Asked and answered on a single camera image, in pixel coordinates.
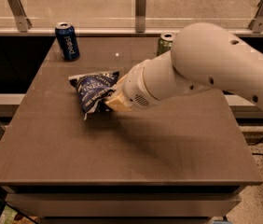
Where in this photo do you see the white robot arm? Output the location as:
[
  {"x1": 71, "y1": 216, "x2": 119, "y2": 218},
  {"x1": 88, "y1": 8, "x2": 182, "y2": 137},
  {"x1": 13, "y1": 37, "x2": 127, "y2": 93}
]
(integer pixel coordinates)
[{"x1": 105, "y1": 23, "x2": 263, "y2": 111}]

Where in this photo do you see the colourful package under table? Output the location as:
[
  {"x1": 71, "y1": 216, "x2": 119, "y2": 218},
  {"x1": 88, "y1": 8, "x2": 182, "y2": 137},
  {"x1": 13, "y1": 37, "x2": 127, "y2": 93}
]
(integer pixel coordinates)
[{"x1": 0, "y1": 205, "x2": 40, "y2": 224}]

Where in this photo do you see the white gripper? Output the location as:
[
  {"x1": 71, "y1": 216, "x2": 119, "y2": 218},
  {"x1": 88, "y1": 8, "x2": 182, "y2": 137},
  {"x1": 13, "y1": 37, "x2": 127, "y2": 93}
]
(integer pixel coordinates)
[{"x1": 104, "y1": 60, "x2": 160, "y2": 112}]

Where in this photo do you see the blue Pepsi can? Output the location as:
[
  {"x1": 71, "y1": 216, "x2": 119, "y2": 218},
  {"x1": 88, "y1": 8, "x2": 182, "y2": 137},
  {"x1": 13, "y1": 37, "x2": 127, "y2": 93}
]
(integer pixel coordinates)
[{"x1": 55, "y1": 22, "x2": 80, "y2": 61}]

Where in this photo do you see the blue potato chip bag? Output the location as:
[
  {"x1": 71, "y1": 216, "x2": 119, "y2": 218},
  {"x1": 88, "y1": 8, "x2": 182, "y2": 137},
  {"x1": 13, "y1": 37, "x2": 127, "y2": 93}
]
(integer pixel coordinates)
[{"x1": 68, "y1": 71, "x2": 119, "y2": 119}]

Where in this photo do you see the glass railing panel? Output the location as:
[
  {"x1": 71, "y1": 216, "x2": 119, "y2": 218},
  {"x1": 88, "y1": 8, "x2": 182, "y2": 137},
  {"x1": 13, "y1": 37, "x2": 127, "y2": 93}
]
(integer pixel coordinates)
[{"x1": 0, "y1": 0, "x2": 260, "y2": 29}]

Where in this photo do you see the middle metal railing bracket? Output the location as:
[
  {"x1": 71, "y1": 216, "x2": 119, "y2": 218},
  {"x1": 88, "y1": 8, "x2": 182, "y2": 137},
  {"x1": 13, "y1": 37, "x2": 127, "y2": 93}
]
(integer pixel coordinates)
[{"x1": 135, "y1": 0, "x2": 146, "y2": 33}]

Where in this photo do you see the left metal railing bracket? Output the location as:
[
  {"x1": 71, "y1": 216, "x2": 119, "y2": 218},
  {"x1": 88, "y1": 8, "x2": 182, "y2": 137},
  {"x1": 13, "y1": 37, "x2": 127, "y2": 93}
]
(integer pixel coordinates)
[{"x1": 7, "y1": 0, "x2": 32, "y2": 32}]

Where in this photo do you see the green soda can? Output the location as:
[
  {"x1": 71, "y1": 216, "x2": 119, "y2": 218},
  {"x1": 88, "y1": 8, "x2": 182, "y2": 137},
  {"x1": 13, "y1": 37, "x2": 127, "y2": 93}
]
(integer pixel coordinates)
[{"x1": 157, "y1": 33, "x2": 175, "y2": 56}]

